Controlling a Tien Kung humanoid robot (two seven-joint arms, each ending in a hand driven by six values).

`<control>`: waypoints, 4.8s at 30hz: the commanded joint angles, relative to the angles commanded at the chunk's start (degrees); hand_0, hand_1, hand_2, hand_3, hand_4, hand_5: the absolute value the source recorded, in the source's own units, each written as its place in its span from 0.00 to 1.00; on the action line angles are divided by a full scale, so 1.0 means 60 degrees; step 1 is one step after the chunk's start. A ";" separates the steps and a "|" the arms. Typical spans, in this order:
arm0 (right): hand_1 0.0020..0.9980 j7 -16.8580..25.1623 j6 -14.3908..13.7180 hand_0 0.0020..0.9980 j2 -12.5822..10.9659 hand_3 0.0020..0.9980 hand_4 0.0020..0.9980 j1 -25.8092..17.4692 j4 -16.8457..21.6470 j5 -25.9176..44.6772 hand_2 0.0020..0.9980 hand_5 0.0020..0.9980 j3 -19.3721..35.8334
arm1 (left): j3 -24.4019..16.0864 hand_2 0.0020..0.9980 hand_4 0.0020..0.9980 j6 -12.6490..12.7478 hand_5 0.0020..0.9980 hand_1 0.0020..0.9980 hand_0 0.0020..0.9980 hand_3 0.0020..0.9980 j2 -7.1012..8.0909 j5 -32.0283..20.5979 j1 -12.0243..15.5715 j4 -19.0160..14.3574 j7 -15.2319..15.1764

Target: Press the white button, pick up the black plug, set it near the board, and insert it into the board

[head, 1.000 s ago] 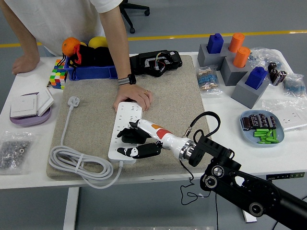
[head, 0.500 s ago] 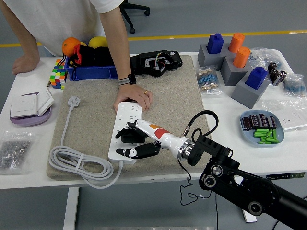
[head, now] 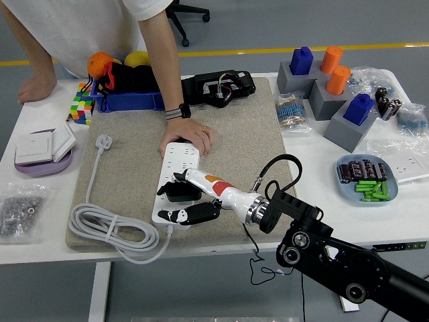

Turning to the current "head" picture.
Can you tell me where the person's left hand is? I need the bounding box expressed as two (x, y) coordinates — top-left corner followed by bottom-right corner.
(159, 117), (215, 158)

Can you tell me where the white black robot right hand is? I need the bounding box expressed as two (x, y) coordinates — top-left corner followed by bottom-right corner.
(156, 168), (269, 225)

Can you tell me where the person's right hand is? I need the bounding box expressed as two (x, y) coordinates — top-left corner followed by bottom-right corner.
(17, 76), (57, 105)

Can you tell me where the white power strip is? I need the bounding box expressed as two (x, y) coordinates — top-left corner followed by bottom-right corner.
(152, 142), (201, 229)

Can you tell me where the black plug adapter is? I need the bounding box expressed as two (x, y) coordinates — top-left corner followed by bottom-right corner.
(166, 182), (204, 204)

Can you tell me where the thin black plug cord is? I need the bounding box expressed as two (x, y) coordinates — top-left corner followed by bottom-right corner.
(241, 221), (306, 322)

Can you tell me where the person's wrist watch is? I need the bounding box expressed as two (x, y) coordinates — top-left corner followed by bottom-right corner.
(164, 103), (192, 121)

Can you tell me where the colourful puzzle cube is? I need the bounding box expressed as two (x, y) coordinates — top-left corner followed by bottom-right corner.
(69, 82), (96, 125)

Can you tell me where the grey-brown mat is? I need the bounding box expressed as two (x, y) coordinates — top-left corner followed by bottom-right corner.
(65, 76), (304, 253)

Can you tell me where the orange fruit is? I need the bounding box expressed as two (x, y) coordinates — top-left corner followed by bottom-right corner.
(86, 51), (115, 80)

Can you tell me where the black open electronic device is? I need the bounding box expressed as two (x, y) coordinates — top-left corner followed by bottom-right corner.
(180, 69), (257, 108)

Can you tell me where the purple tray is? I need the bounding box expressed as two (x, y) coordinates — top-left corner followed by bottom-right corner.
(13, 127), (73, 178)

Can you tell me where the person's torso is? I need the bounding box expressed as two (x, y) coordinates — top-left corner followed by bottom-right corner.
(3, 0), (174, 80)

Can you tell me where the yellow fruit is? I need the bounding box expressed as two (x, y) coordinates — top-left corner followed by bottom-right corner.
(123, 50), (151, 67)

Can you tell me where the black office chair base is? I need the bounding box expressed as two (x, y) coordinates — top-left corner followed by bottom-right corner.
(166, 0), (211, 47)

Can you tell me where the bag of taped resistors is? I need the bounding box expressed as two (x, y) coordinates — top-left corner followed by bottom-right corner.
(274, 93), (313, 134)

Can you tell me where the grey socket block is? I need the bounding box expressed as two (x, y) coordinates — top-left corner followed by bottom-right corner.
(308, 79), (355, 121)
(276, 61), (323, 99)
(322, 106), (380, 154)

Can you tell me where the clear bag of metal nuts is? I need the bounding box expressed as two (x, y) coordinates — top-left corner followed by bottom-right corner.
(0, 182), (52, 244)

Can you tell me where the black cylindrical capacitor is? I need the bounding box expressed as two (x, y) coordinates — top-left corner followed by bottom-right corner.
(339, 163), (353, 184)
(361, 159), (376, 178)
(349, 160), (365, 180)
(374, 162), (389, 182)

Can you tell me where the light blue plate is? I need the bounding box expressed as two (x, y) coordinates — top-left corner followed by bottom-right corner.
(336, 153), (400, 206)

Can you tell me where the blue square peg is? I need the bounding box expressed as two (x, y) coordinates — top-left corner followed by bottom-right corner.
(289, 46), (314, 76)
(343, 93), (376, 127)

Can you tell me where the white table leg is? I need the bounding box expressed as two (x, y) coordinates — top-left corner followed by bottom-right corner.
(339, 295), (360, 313)
(88, 261), (112, 322)

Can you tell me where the orange cylinder peg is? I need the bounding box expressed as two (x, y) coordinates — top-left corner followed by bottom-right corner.
(325, 65), (352, 96)
(319, 46), (344, 74)

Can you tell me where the bag of black capacitors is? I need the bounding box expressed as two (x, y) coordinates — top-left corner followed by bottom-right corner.
(374, 86), (404, 122)

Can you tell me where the table control panel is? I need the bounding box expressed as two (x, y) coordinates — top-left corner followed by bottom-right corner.
(371, 241), (428, 252)

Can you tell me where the white wall switch panel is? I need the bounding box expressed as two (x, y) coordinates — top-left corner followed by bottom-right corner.
(51, 121), (77, 164)
(15, 131), (54, 165)

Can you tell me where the black red drawstring bag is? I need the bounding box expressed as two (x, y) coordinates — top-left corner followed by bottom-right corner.
(86, 61), (162, 113)

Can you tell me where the white power strip cord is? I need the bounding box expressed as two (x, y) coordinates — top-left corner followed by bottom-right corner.
(68, 134), (174, 265)

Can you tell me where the bagged white wall socket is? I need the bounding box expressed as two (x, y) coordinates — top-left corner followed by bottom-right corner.
(367, 138), (429, 184)

